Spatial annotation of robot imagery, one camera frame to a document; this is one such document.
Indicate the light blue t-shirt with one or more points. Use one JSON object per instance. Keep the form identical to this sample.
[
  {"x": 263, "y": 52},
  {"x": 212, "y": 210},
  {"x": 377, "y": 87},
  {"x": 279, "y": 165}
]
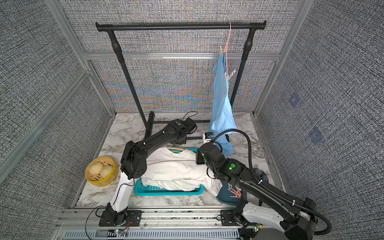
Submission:
[{"x": 222, "y": 116}]

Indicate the yellow wooden hanger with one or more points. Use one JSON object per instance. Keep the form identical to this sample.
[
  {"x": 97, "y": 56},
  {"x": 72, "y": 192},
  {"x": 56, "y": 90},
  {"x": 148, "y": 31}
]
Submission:
[{"x": 175, "y": 150}]

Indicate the white t-shirt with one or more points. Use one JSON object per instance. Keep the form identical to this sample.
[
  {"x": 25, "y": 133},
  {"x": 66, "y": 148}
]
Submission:
[{"x": 186, "y": 172}]

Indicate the beige clothespin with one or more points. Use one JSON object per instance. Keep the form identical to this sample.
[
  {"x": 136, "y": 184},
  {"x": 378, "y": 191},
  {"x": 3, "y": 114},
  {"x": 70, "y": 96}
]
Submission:
[{"x": 228, "y": 76}]

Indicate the pink clothes hanger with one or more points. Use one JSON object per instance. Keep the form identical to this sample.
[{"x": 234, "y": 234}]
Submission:
[{"x": 226, "y": 48}]

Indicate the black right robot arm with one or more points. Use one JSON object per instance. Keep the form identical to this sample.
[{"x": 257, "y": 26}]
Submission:
[{"x": 282, "y": 212}]

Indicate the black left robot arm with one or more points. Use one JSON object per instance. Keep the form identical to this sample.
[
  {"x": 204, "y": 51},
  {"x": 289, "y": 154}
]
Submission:
[{"x": 134, "y": 165}]

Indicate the pile of pastel clothespins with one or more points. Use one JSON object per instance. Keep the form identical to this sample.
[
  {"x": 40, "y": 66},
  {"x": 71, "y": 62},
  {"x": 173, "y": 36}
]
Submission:
[{"x": 235, "y": 191}]

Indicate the black clothes rack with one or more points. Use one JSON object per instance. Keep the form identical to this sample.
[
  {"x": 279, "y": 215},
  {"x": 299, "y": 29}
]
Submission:
[{"x": 110, "y": 30}]

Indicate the dark teal clothespin tray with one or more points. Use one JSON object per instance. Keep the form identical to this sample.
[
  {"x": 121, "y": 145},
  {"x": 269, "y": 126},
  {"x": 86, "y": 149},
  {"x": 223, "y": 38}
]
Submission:
[{"x": 224, "y": 196}]

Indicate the dark flower-shaped bowl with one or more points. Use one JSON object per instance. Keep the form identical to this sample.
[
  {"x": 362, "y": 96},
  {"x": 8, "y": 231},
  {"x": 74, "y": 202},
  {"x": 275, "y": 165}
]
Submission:
[{"x": 262, "y": 175}]

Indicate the teal plastic basket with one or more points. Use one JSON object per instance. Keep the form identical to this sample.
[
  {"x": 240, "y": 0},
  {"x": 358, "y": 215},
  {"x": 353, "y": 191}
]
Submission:
[{"x": 172, "y": 187}]

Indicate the yellow bamboo steamer basket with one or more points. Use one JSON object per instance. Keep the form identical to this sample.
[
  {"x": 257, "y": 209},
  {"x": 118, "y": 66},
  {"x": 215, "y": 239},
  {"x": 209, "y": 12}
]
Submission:
[{"x": 102, "y": 171}]

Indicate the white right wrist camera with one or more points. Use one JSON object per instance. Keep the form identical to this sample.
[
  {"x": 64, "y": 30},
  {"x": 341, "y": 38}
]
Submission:
[{"x": 207, "y": 137}]

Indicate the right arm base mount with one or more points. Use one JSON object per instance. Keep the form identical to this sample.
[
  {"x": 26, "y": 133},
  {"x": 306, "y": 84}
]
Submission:
[{"x": 226, "y": 217}]

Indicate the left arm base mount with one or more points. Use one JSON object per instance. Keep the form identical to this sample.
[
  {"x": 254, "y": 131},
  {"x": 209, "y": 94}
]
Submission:
[{"x": 123, "y": 219}]

